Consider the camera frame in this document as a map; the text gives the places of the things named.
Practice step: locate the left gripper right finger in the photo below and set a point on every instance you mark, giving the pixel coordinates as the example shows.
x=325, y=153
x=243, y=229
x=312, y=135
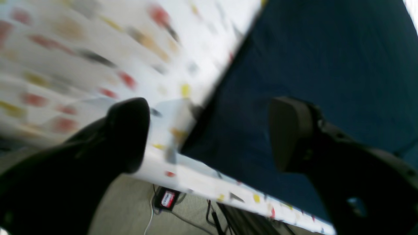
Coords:
x=365, y=190

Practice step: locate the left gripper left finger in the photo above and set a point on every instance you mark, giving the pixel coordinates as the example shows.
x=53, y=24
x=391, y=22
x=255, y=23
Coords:
x=57, y=191

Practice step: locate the black t-shirt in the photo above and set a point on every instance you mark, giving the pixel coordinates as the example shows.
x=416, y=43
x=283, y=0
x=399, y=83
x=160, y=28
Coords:
x=355, y=59

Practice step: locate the black power adapter on floor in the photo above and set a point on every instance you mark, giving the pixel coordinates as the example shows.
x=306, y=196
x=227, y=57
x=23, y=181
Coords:
x=165, y=198

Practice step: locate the terrazzo pattern tablecloth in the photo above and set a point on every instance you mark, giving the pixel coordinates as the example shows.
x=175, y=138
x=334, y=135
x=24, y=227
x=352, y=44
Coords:
x=64, y=63

